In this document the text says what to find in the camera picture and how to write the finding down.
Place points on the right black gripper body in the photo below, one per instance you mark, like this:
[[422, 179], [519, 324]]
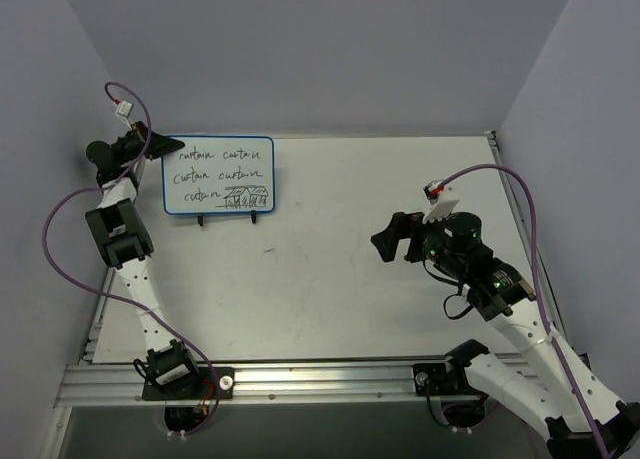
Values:
[[413, 236]]

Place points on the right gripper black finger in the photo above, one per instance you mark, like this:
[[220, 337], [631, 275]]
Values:
[[399, 228], [387, 252]]

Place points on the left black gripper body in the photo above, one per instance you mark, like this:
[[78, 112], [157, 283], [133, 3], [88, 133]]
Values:
[[142, 142]]

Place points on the blue framed small whiteboard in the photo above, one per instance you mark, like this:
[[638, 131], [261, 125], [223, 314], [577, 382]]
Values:
[[214, 174]]

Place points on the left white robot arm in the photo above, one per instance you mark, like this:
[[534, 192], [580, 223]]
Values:
[[125, 245]]

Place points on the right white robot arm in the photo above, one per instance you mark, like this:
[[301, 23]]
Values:
[[572, 411]]

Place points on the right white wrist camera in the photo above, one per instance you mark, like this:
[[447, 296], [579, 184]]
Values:
[[442, 201]]

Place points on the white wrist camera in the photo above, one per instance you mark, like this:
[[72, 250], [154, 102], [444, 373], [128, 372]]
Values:
[[123, 111], [442, 201]]

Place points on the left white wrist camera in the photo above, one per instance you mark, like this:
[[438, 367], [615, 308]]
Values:
[[123, 111]]

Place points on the black wire whiteboard stand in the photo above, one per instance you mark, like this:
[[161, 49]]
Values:
[[207, 219]]

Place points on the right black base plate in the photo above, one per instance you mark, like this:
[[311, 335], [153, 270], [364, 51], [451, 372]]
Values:
[[440, 379]]

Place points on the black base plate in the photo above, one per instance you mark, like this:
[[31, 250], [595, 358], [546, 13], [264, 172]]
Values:
[[440, 379], [220, 381]]

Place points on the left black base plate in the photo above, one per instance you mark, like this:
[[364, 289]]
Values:
[[220, 381]]

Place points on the aluminium front rail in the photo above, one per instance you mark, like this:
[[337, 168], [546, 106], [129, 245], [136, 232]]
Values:
[[258, 383]]

